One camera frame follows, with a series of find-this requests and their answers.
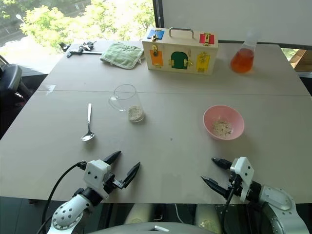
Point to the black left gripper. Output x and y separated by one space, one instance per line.
110 184

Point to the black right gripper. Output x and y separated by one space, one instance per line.
235 181

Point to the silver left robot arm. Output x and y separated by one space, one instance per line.
69 214

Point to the beige speckled seasoning powder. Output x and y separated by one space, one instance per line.
221 127

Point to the white powder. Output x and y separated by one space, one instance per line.
136 113

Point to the metal spoon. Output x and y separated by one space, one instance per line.
88 136

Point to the pink bowl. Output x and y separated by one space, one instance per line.
234 117

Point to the clear glass mug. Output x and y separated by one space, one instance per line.
126 100

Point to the green striped cloth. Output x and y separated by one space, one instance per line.
122 55

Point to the flask with orange liquid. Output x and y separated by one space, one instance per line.
242 61

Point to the black bar tool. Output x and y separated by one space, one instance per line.
84 52

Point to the bunch of black keys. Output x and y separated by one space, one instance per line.
87 45

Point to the wooden lock box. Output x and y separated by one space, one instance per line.
180 52

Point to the small black clip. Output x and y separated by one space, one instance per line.
64 46

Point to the wooden furniture piece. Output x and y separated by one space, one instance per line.
301 59

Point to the black chair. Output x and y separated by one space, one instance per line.
11 78

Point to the white board panel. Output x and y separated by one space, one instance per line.
231 19

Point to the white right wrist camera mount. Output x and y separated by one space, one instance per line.
245 174

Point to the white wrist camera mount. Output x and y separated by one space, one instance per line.
95 174
245 174

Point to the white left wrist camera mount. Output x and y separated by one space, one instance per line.
95 174

